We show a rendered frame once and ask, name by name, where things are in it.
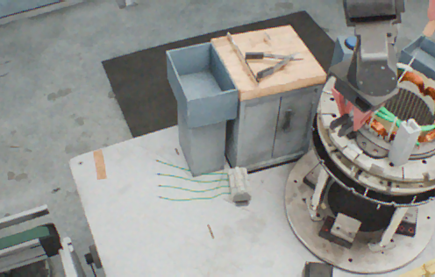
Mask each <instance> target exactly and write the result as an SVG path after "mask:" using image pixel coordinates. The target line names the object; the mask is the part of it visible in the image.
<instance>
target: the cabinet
mask: <svg viewBox="0 0 435 277"><path fill-rule="evenodd" d="M322 85H323V83H320V84H317V85H313V86H309V87H305V88H301V89H291V90H287V91H283V92H279V93H275V94H271V95H267V96H260V97H256V98H252V99H248V100H245V101H240V100H239V104H238V116H237V118H234V119H229V120H226V124H225V158H226V160H227V163H228V165H229V167H230V168H235V167H245V168H246V171H247V173H248V174H252V173H256V172H259V171H262V170H266V169H269V168H273V167H278V166H282V165H286V164H289V163H293V162H296V161H299V160H300V159H301V158H302V157H303V156H304V155H305V154H306V153H307V151H308V147H309V143H310V132H311V130H310V127H311V122H312V119H313V117H314V115H315V113H316V111H317V107H318V103H319V99H320V96H321V92H322V89H321V88H322Z"/></svg>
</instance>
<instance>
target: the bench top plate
mask: <svg viewBox="0 0 435 277"><path fill-rule="evenodd" d="M99 150H102V152H103V159H104V164H105V168H106V175H107V179H102V180H98V179H97V175H96V163H95V158H94V153H93V152H88V153H83V154H81V155H78V156H75V157H74V158H72V159H70V160H69V161H68V163H69V166H70V169H71V172H72V175H73V178H74V181H75V185H76V187H77V191H78V194H79V196H80V199H81V203H82V207H83V210H84V213H85V217H86V218H87V221H88V224H89V229H90V232H91V235H92V238H93V240H94V243H95V246H96V251H97V253H98V255H99V257H100V259H101V261H102V265H103V269H104V271H105V275H106V277H296V276H297V277H302V270H303V269H304V266H305V262H306V261H312V262H317V263H319V262H323V263H328V264H330V263H329V262H327V261H325V260H323V259H321V258H319V257H318V256H317V255H316V254H315V253H313V252H312V251H311V250H310V249H309V248H308V247H307V246H305V245H304V243H303V242H302V241H301V240H300V238H299V237H298V236H297V235H296V234H295V233H294V231H293V228H292V226H291V224H290V222H289V219H288V217H287V215H286V211H285V208H284V201H283V195H284V193H285V187H286V182H287V179H288V177H289V173H290V171H291V169H292V168H293V166H294V165H295V164H296V163H297V161H296V162H293V163H289V164H286V165H282V166H278V167H273V168H269V169H266V170H262V171H259V172H256V173H252V174H249V179H250V181H249V182H250V187H251V188H252V191H253V192H252V200H250V204H248V206H239V207H237V206H235V203H234V201H232V198H231V195H230V194H221V195H218V196H216V197H213V198H209V199H192V200H184V201H174V200H168V199H164V198H159V197H158V196H162V197H166V198H171V199H189V198H196V197H212V196H214V195H217V194H220V193H222V192H229V187H220V188H215V187H218V186H223V185H225V186H229V183H228V181H214V180H218V179H227V178H226V174H203V175H199V176H196V177H193V176H192V173H191V172H190V171H188V170H184V169H181V168H179V167H183V168H186V169H189V165H188V162H187V161H186V158H185V156H184V153H183V150H182V147H181V145H180V140H179V125H174V126H170V128H167V129H165V130H161V131H157V132H154V133H150V134H147V135H145V136H142V137H139V138H134V139H131V140H128V141H125V142H122V143H119V144H115V145H113V146H108V147H105V148H103V149H99ZM99 150H96V151H99ZM96 151H94V152H96ZM156 160H159V161H162V162H165V163H168V164H171V165H175V166H178V167H173V166H170V165H167V164H163V163H160V162H158V161H156ZM189 170H190V169H189ZM159 174H172V175H176V176H181V177H185V178H189V179H192V180H197V181H191V180H187V179H183V178H179V177H174V176H169V175H159ZM200 181H212V182H200ZM155 185H165V186H175V187H180V188H171V187H159V186H155ZM181 188H187V189H192V190H205V189H209V188H215V189H212V190H207V191H203V192H196V191H190V190H186V189H181ZM434 202H435V201H434ZM432 259H435V230H434V232H433V236H432V238H431V241H430V243H429V244H428V245H427V246H426V247H425V249H424V250H423V251H422V252H421V253H420V254H419V255H418V257H417V258H415V259H414V260H413V261H411V262H410V263H409V264H407V265H406V266H402V267H400V268H397V269H394V270H390V271H387V272H385V273H358V272H354V271H348V270H346V269H344V268H340V267H338V266H334V265H333V277H398V276H400V275H402V274H403V273H406V272H409V271H410V270H413V269H414V268H417V267H419V266H422V265H423V264H424V263H426V262H428V261H430V260H432ZM290 271H291V272H292V273H291V272H290ZM293 274H294V275H293ZM432 277H435V275H433V276H432Z"/></svg>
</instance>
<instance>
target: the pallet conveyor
mask: <svg viewBox="0 0 435 277"><path fill-rule="evenodd" d="M48 214H50V213H49V210H48V207H47V206H46V204H45V205H42V206H40V207H38V208H35V209H30V210H27V211H24V212H19V213H17V214H15V215H13V216H8V217H5V218H2V219H1V218H0V229H4V228H6V227H9V226H11V225H12V226H13V225H15V224H20V223H24V222H26V221H29V220H31V219H32V220H33V219H35V218H38V217H42V216H46V215H48ZM60 239H61V238H60V235H59V233H58V231H57V229H56V227H55V225H54V223H52V222H51V223H47V224H43V225H39V226H36V227H34V228H31V229H27V230H25V231H20V232H17V233H15V234H11V235H8V236H6V237H1V238H0V273H1V272H3V271H8V270H10V269H13V268H16V267H21V266H22V265H27V264H30V263H33V262H35V261H38V260H43V259H45V258H50V257H53V256H54V255H58V257H59V258H60V260H61V263H62V265H63V268H64V272H65V275H66V277H87V276H86V273H85V272H84V270H83V268H82V264H81V262H80V260H79V258H78V256H77V253H76V251H75V248H74V246H73V244H72V241H71V239H70V237H66V238H64V239H63V241H64V242H61V241H60Z"/></svg>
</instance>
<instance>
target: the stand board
mask: <svg viewBox="0 0 435 277"><path fill-rule="evenodd" d="M264 32H267V34H268V36H269V37H270V39H271V46H268V45H267V43H266V41H265V40H264ZM232 39H233V40H234V41H235V43H236V45H237V46H238V48H239V50H240V52H241V53H242V54H243V56H244V58H245V52H263V53H265V54H276V55H287V56H288V55H291V54H293V53H299V52H300V54H298V55H296V56H294V58H304V60H294V61H290V62H288V71H287V72H285V71H284V69H283V68H282V67H279V68H277V69H276V70H275V71H273V72H274V73H273V74H271V75H268V76H266V77H264V78H261V79H259V82H260V85H259V87H258V88H257V87H256V86H255V84H254V82H253V80H252V78H251V76H250V74H248V72H247V71H246V69H245V68H244V66H243V64H242V62H241V60H240V59H239V57H238V55H237V54H236V52H235V51H234V49H233V47H232V45H231V43H230V41H229V40H228V39H227V37H223V38H218V39H212V40H211V41H212V42H213V44H214V46H215V48H216V49H217V51H218V53H219V55H220V57H221V59H222V61H223V62H224V64H225V66H226V68H227V70H228V72H229V73H230V75H231V77H232V79H233V81H234V83H235V84H236V86H237V87H238V88H239V100H240V101H245V100H248V99H252V98H256V97H260V96H267V95H271V94H275V93H279V92H283V91H287V90H291V89H301V88H305V87H309V86H313V85H317V84H320V83H324V82H325V79H326V76H327V74H326V72H325V71H324V70H323V69H322V68H321V66H320V65H319V64H318V63H317V61H316V60H315V59H314V57H313V56H312V55H311V53H310V51H309V50H308V49H307V47H306V46H305V45H304V43H303V42H302V41H301V40H300V38H299V37H298V36H297V34H296V33H295V31H294V30H293V28H292V27H291V26H290V25H286V26H281V27H277V28H273V29H268V30H266V29H264V30H259V31H254V32H246V33H241V34H237V35H232ZM211 41H210V42H211ZM246 62H247V64H248V65H249V67H250V68H251V69H252V70H253V72H254V74H255V75H256V77H257V72H259V71H261V70H263V69H265V68H266V67H270V66H273V65H275V64H276V63H279V62H280V60H273V59H270V58H263V59H258V60H246Z"/></svg>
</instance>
